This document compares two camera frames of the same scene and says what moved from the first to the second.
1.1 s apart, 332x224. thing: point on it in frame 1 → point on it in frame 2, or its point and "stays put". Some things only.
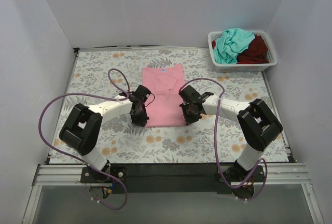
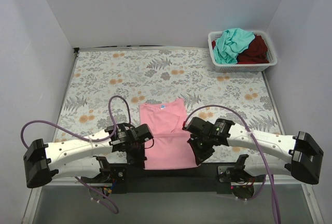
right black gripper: x=190 y=115 → x=201 y=151
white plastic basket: x=244 y=68 stays put
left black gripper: x=139 y=116 → x=135 y=157
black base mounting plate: x=171 y=178 stays put
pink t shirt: x=164 y=108 → x=170 y=148
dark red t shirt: x=257 y=52 stays put
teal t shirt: x=231 y=43 stays put
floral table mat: x=165 y=106 stays put
